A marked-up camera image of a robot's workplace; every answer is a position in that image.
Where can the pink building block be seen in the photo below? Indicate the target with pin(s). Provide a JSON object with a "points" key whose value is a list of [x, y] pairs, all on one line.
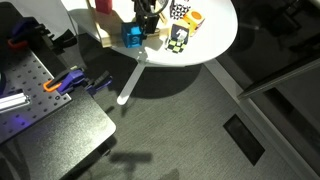
{"points": [[104, 6]]}

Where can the orange building block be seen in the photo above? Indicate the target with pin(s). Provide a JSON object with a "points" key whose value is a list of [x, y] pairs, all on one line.
{"points": [[194, 19]]}

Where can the blue building block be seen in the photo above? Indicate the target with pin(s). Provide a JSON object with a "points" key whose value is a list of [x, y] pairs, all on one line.
{"points": [[131, 35]]}

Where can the white table leg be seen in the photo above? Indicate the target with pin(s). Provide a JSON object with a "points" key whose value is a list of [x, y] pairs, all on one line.
{"points": [[129, 86]]}

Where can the white patterned soft cube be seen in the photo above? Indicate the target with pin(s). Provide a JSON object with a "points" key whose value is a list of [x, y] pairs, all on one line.
{"points": [[179, 34]]}

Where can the shallow wooden tray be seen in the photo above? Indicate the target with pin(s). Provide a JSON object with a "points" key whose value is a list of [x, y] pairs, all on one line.
{"points": [[109, 26]]}

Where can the dark floor vent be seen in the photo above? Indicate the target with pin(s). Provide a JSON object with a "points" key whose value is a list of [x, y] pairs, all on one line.
{"points": [[244, 139]]}

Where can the black white checkered cube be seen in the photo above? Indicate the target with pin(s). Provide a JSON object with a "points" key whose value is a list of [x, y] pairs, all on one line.
{"points": [[178, 8]]}

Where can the silver aluminium rail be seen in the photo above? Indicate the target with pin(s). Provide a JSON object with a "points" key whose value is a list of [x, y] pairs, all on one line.
{"points": [[13, 102]]}

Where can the purple orange clamp right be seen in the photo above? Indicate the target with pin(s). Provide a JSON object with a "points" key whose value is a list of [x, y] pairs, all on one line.
{"points": [[95, 85]]}

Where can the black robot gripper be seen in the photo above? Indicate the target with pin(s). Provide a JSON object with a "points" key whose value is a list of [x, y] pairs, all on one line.
{"points": [[145, 15]]}

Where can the black desk top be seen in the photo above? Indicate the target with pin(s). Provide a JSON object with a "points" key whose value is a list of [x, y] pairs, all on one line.
{"points": [[50, 149]]}

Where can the checkered green black cube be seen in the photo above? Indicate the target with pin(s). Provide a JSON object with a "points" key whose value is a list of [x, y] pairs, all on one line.
{"points": [[175, 46]]}

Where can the purple orange clamp left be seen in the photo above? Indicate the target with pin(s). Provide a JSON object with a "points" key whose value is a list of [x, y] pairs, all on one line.
{"points": [[65, 81]]}

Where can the purple orange clamp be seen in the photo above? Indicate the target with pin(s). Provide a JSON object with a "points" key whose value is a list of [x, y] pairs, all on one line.
{"points": [[65, 81], [95, 85]]}

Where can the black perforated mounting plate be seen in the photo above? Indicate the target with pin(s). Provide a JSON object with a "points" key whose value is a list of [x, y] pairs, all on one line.
{"points": [[26, 73]]}

